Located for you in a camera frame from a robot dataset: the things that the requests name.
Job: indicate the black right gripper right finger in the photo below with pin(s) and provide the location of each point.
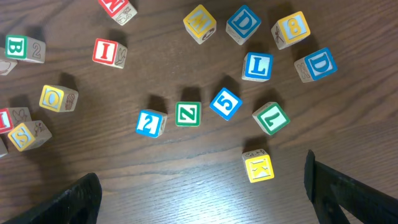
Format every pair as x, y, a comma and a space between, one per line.
331, 192

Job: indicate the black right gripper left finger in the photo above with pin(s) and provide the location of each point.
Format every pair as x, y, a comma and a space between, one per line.
78, 203

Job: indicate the yellow O block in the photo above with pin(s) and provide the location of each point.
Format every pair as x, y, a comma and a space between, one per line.
58, 98

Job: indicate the blue L block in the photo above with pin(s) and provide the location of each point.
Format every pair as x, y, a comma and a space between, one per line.
257, 67

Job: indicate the yellow K block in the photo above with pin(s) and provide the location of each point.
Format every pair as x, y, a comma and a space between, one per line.
258, 165

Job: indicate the yellow S block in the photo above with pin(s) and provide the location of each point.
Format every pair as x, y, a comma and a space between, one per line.
29, 135

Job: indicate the red U block upper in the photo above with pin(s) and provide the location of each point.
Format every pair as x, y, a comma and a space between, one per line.
3, 148

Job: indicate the green 7 block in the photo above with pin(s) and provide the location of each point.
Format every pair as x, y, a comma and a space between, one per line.
271, 118

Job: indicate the blue 2 block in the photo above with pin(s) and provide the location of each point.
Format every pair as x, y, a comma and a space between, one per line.
151, 123

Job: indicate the red I block left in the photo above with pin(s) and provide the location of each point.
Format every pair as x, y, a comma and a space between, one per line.
12, 117

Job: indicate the red i block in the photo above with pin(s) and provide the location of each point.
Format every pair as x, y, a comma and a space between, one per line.
110, 53
12, 117

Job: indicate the blue D block right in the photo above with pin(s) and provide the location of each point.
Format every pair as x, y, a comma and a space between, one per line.
316, 66

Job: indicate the blue d block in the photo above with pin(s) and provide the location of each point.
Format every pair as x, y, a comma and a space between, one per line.
316, 66
242, 24

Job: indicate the blue 5 block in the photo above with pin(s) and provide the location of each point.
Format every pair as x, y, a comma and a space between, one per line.
226, 104

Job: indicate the green Z block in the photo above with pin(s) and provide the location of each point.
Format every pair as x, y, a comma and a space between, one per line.
188, 113

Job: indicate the red I block right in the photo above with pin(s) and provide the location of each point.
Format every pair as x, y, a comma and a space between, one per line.
110, 53

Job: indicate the yellow 8 block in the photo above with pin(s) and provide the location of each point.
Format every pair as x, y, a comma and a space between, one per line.
289, 30

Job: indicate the green B block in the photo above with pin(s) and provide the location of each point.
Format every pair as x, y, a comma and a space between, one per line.
24, 48

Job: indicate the blue D block upper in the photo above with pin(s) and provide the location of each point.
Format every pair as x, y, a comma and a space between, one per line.
242, 24

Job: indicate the red M block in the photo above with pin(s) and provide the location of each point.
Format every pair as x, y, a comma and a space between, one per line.
122, 11

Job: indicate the yellow W block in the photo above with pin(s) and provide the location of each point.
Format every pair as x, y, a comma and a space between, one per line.
200, 24

